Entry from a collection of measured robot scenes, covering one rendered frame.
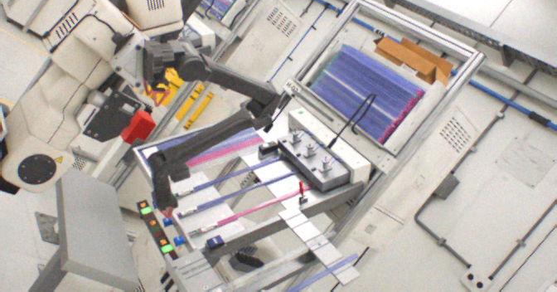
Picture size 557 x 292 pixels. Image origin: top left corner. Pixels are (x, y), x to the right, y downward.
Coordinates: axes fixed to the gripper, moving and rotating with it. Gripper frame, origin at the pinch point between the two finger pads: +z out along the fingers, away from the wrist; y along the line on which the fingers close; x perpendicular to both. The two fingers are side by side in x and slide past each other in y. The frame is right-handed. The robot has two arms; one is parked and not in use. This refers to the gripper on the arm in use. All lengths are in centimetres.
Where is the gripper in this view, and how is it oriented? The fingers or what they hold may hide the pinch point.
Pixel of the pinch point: (168, 216)
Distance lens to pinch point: 187.2
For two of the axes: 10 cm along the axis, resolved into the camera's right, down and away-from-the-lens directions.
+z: 0.2, 8.2, 5.8
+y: -5.1, -4.9, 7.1
